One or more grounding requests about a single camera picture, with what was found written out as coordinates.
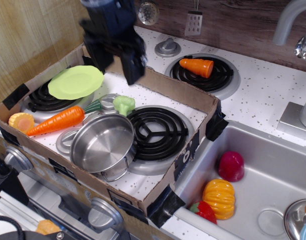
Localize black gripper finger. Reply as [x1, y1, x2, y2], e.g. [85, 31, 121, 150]
[89, 47, 114, 74]
[120, 49, 146, 85]

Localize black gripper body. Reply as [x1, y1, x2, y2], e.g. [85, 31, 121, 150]
[79, 9, 145, 57]

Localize orange toy carrot green top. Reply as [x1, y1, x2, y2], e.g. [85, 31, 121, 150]
[26, 99, 102, 137]

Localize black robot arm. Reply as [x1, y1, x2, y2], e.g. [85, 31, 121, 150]
[79, 0, 147, 85]

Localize light green plastic plate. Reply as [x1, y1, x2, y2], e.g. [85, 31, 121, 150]
[47, 65, 104, 100]

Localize orange toy carrot half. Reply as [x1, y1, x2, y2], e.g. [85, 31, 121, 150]
[179, 58, 214, 79]

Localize silver back stove knob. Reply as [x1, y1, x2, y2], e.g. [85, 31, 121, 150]
[154, 37, 182, 58]

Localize silver stove knob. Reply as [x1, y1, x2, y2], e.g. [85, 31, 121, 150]
[154, 37, 182, 58]
[99, 93, 120, 115]
[55, 128, 80, 156]

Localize hanging metal strainer spoon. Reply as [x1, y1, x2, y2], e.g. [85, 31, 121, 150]
[137, 0, 160, 26]

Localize silver centre stove knob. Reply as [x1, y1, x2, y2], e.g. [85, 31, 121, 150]
[99, 93, 120, 115]

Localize green toy broccoli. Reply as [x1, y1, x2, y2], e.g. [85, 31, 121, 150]
[112, 95, 136, 117]

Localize hanging metal spatula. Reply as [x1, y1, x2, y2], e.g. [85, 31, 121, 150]
[184, 0, 203, 37]

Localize front right black burner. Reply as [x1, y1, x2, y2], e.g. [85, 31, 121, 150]
[127, 105, 194, 176]

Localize stainless steel pot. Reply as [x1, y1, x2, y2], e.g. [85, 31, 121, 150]
[69, 113, 138, 182]

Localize back right black burner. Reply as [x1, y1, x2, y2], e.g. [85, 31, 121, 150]
[164, 53, 241, 101]

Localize silver front stove knob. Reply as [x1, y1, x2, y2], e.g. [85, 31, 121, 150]
[55, 128, 80, 156]

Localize yellow toy corn piece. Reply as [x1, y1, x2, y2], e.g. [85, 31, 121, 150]
[8, 112, 35, 134]

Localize silver oven knob left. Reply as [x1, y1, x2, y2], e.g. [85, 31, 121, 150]
[4, 146, 33, 173]

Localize silver oven knob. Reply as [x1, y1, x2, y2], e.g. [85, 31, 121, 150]
[4, 146, 33, 173]
[88, 197, 123, 232]

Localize cardboard fence with black tape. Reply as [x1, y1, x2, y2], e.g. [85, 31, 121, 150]
[0, 45, 220, 230]

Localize dark red toy vegetable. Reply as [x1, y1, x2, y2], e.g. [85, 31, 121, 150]
[218, 151, 245, 182]

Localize silver faucet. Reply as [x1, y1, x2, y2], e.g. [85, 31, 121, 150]
[273, 0, 306, 46]

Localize silver oven knob right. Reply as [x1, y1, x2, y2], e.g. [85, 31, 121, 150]
[88, 197, 123, 232]

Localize yellow orange toy pumpkin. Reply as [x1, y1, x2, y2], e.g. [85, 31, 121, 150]
[202, 179, 235, 220]

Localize stainless steel sink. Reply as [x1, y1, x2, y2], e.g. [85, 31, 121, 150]
[175, 121, 306, 240]

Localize red toy strawberry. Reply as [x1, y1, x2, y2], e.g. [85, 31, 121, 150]
[189, 200, 217, 224]

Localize hanging shiny metal spoon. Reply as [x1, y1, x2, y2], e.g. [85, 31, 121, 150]
[294, 34, 306, 61]

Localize orange toy food bottom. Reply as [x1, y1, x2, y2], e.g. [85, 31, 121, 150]
[35, 219, 61, 235]

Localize silver bowl in sink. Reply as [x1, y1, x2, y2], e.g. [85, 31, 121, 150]
[283, 199, 306, 240]

